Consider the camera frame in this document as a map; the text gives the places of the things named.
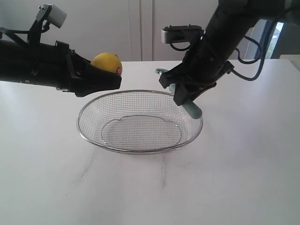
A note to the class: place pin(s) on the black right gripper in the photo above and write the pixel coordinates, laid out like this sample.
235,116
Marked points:
204,63

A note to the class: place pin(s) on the teal handled peeler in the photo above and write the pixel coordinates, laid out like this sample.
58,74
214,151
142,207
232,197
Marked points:
190,107

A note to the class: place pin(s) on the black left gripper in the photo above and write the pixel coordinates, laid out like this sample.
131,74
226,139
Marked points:
80,77

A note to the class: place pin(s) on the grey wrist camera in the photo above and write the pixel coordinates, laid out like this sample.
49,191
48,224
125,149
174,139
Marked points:
51,14
180,34

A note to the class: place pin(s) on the white side table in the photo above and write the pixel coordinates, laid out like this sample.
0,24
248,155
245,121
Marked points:
293,58

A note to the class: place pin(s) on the yellow lemon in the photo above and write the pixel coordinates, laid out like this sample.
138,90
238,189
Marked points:
108,62

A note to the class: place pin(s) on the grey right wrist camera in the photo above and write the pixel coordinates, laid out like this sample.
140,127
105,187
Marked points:
180,34

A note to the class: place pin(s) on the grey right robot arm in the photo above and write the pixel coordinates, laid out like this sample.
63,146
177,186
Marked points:
233,18

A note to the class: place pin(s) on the oval wire mesh basket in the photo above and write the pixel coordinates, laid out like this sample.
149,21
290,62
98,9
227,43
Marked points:
137,122

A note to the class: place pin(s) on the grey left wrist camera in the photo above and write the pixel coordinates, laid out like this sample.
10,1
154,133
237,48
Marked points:
51,14

